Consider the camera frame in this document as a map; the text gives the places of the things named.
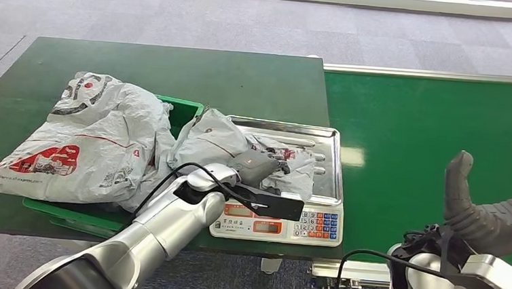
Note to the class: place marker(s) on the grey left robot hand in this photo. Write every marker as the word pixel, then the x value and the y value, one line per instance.
pixel 254 168

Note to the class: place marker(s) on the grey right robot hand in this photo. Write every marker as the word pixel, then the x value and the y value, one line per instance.
pixel 498 228

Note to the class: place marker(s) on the grey mail bag package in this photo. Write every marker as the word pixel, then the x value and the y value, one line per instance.
pixel 211 142

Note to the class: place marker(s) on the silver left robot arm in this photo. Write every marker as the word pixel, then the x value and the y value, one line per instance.
pixel 155 235

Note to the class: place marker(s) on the green conveyor belt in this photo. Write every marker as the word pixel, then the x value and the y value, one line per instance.
pixel 420 114

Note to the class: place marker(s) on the white electronic scale steel pan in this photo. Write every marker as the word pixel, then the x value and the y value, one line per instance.
pixel 326 166

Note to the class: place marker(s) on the plain grey crumpled mail bag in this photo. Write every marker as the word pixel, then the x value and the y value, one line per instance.
pixel 162 168

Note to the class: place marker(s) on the white table foot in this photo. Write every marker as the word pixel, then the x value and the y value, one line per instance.
pixel 270 266

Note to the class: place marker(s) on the dark green table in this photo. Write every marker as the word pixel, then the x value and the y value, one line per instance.
pixel 175 75

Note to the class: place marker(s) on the large grey red-printed mail bag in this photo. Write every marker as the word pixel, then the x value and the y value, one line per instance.
pixel 94 136

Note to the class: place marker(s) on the green plastic crate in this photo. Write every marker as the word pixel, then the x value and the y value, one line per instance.
pixel 75 216

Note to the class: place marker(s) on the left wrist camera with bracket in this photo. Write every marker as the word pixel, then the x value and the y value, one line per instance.
pixel 278 208

